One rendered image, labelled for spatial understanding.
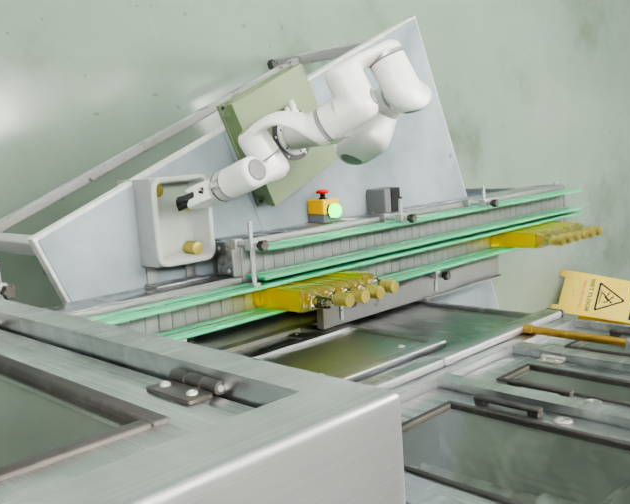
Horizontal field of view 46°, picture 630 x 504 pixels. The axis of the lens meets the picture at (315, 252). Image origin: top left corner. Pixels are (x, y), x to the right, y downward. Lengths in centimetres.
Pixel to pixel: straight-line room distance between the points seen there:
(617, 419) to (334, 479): 112
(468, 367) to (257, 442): 143
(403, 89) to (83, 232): 83
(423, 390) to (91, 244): 86
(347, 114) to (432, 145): 117
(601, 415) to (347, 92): 83
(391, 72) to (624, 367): 85
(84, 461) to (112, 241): 147
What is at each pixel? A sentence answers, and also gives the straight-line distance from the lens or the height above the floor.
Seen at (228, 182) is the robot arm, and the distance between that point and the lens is 174.
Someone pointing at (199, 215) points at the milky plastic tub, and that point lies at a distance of 200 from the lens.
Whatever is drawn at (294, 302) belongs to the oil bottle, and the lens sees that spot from 190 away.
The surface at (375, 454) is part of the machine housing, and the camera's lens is 48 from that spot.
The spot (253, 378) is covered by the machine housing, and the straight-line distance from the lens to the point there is 54.
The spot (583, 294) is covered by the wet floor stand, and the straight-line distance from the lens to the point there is 517.
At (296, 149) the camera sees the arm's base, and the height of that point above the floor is 83.
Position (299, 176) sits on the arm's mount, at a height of 82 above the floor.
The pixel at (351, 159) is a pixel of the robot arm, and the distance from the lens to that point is 196.
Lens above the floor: 243
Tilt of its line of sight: 46 degrees down
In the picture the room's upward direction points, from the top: 94 degrees clockwise
